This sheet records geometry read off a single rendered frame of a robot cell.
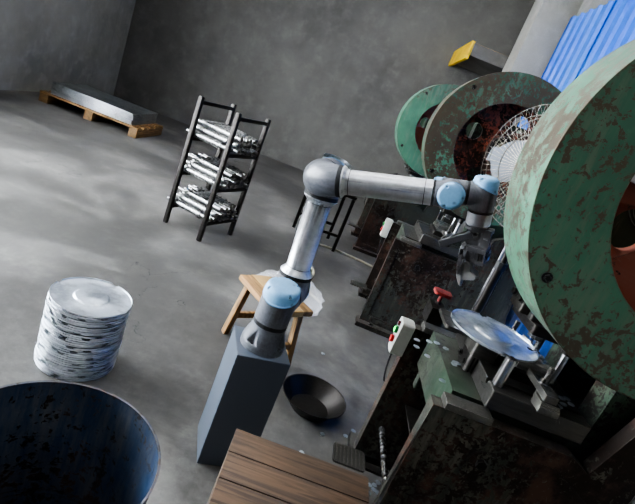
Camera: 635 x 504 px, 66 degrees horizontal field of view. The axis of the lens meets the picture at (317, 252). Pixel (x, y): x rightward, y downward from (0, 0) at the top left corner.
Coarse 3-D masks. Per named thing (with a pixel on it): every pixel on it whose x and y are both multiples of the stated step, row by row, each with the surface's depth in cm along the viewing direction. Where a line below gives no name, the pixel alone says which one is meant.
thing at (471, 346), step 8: (440, 312) 159; (448, 312) 160; (448, 320) 153; (448, 328) 149; (456, 328) 149; (464, 344) 161; (472, 344) 155; (480, 344) 152; (464, 352) 159; (472, 352) 153; (480, 352) 152; (488, 352) 152; (464, 360) 155; (472, 360) 154; (488, 360) 153; (464, 368) 155; (472, 368) 155
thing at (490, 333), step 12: (456, 312) 163; (468, 312) 167; (456, 324) 151; (468, 324) 156; (480, 324) 158; (492, 324) 165; (480, 336) 150; (492, 336) 152; (504, 336) 156; (516, 336) 163; (492, 348) 142; (504, 348) 148; (516, 348) 152; (516, 360) 143; (528, 360) 146
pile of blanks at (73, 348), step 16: (48, 304) 173; (48, 320) 176; (64, 320) 171; (80, 320) 172; (96, 320) 173; (112, 320) 177; (48, 336) 176; (64, 336) 174; (80, 336) 173; (96, 336) 177; (112, 336) 181; (48, 352) 176; (64, 352) 175; (80, 352) 177; (96, 352) 179; (112, 352) 186; (48, 368) 177; (64, 368) 177; (80, 368) 180; (96, 368) 182; (112, 368) 193
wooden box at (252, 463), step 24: (240, 432) 136; (240, 456) 128; (264, 456) 131; (288, 456) 135; (216, 480) 132; (240, 480) 121; (264, 480) 124; (288, 480) 127; (312, 480) 130; (336, 480) 133; (360, 480) 136
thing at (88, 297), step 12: (60, 288) 181; (72, 288) 184; (84, 288) 186; (96, 288) 190; (108, 288) 194; (120, 288) 197; (60, 300) 174; (72, 300) 177; (84, 300) 179; (96, 300) 182; (108, 300) 185; (120, 300) 189; (72, 312) 170; (84, 312) 173; (96, 312) 176; (108, 312) 179
